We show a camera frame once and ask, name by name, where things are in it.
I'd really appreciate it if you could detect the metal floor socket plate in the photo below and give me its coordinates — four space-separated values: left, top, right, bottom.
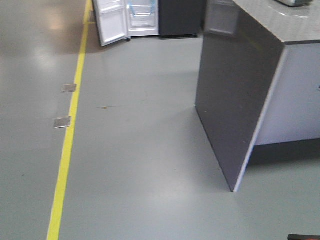
61 83 77 93

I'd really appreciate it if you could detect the white fridge door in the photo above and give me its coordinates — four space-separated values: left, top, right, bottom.
92 0 130 47

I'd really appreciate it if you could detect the dark grey fridge body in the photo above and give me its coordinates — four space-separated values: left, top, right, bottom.
91 0 208 42

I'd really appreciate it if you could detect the dark grey island panel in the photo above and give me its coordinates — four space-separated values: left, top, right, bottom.
194 0 320 193

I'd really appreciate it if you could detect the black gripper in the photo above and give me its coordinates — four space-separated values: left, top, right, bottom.
287 234 320 240

